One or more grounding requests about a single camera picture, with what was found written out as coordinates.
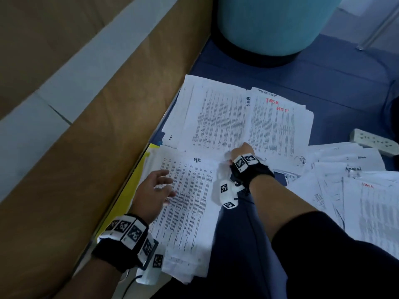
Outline person's left hand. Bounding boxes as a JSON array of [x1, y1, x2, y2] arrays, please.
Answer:
[[129, 169, 177, 225]]

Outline person's right hand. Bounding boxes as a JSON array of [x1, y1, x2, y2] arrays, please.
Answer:
[[224, 142, 256, 162]]

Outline yellow folder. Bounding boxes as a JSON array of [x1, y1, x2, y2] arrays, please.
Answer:
[[94, 143, 162, 240]]

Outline neat stack of printed papers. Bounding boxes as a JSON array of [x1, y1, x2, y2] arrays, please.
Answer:
[[131, 145, 227, 285], [161, 74, 250, 153], [240, 87, 315, 161]]

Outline pile of printed papers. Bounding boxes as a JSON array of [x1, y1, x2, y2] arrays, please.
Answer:
[[268, 141, 399, 260]]

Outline person's right forearm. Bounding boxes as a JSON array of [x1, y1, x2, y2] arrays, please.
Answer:
[[249, 174, 319, 240]]

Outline person's left forearm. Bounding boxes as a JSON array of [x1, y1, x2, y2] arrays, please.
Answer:
[[53, 257, 126, 299]]

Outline person's dark trousers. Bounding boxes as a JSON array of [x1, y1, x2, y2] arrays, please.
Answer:
[[153, 211, 399, 299]]

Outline black marker wristband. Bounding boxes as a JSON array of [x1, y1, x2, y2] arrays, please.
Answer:
[[91, 213, 160, 273], [229, 154, 276, 191]]

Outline white power strip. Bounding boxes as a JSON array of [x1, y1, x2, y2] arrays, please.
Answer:
[[349, 128, 399, 158]]

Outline teal cylindrical barrel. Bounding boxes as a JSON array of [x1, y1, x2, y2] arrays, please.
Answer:
[[215, 0, 345, 67]]

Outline white partition panel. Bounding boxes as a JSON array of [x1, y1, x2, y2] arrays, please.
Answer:
[[321, 0, 399, 50]]

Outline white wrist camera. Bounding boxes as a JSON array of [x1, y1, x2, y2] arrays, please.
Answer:
[[217, 177, 243, 211], [136, 249, 166, 286]]

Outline black camera cable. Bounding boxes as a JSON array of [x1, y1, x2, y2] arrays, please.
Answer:
[[118, 274, 144, 299]]

